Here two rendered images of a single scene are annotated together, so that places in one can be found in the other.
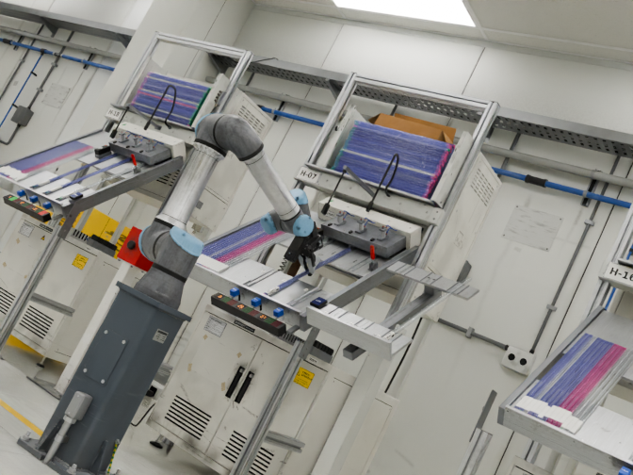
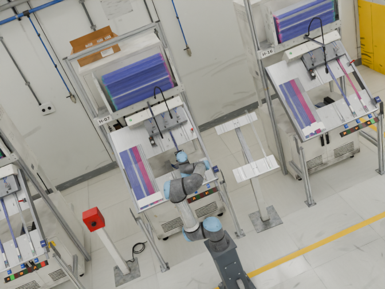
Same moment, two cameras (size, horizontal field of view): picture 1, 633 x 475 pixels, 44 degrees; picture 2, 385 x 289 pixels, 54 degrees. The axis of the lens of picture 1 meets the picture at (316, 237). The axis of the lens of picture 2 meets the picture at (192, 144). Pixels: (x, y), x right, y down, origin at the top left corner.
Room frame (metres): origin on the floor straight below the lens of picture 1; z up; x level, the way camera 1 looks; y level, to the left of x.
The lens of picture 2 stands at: (0.99, 1.53, 2.60)
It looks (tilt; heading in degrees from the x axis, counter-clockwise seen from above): 32 degrees down; 320
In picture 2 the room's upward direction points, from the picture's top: 21 degrees counter-clockwise
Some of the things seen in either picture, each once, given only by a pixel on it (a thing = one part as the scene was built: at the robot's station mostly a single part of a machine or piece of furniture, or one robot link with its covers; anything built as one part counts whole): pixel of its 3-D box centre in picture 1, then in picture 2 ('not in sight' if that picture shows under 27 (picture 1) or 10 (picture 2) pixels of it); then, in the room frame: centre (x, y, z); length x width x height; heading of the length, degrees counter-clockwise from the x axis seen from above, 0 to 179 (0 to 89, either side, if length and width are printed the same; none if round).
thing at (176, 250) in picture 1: (179, 251); (212, 227); (2.47, 0.36, 0.72); 0.13 x 0.12 x 0.14; 37
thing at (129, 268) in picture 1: (105, 312); (109, 244); (3.50, 0.67, 0.39); 0.24 x 0.24 x 0.78; 54
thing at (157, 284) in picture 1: (163, 285); (217, 239); (2.47, 0.36, 0.60); 0.15 x 0.15 x 0.10
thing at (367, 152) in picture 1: (395, 162); (138, 81); (3.32, -0.16, 1.52); 0.51 x 0.13 x 0.27; 54
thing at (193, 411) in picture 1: (272, 418); (176, 187); (3.45, -0.18, 0.31); 0.70 x 0.65 x 0.62; 54
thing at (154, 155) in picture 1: (85, 236); (18, 234); (4.15, 1.08, 0.66); 1.01 x 0.73 x 1.31; 144
